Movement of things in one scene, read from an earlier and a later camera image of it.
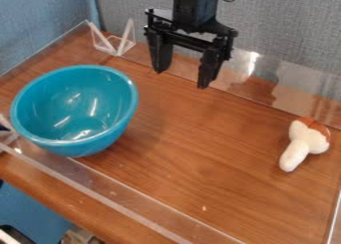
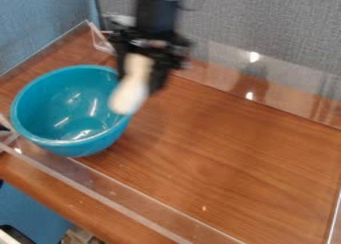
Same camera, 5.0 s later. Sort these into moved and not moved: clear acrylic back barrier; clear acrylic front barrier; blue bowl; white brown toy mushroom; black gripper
Moved: black gripper; white brown toy mushroom
Not moved: clear acrylic front barrier; blue bowl; clear acrylic back barrier
